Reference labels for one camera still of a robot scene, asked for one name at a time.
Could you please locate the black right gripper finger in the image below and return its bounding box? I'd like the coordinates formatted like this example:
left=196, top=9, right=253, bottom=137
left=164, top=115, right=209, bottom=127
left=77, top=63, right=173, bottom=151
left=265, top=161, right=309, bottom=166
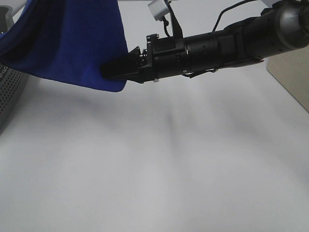
left=128, top=46, right=141, bottom=58
left=99, top=56, right=140, bottom=80

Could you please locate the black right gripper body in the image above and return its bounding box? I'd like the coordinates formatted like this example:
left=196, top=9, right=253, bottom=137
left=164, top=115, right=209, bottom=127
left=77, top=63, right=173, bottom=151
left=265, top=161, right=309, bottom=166
left=137, top=34, right=191, bottom=84

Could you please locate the blue microfibre towel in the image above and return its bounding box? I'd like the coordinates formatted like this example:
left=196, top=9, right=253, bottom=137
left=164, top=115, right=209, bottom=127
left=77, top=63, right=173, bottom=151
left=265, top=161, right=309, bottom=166
left=0, top=0, right=128, bottom=92

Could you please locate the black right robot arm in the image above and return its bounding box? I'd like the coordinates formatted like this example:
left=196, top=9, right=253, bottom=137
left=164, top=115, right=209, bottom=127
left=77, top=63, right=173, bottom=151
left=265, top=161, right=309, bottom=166
left=100, top=0, right=309, bottom=84

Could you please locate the grey perforated plastic basket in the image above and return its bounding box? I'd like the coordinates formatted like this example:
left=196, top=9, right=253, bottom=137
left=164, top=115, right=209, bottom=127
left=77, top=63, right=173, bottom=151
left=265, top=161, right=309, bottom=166
left=0, top=0, right=29, bottom=131

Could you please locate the beige storage box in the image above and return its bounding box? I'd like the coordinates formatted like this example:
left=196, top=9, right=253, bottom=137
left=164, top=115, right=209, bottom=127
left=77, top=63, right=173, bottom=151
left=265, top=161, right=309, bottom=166
left=267, top=47, right=309, bottom=111

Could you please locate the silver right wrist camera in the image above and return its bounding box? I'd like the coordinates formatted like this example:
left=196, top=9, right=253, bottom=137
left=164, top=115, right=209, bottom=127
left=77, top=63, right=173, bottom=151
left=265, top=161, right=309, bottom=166
left=148, top=0, right=169, bottom=21

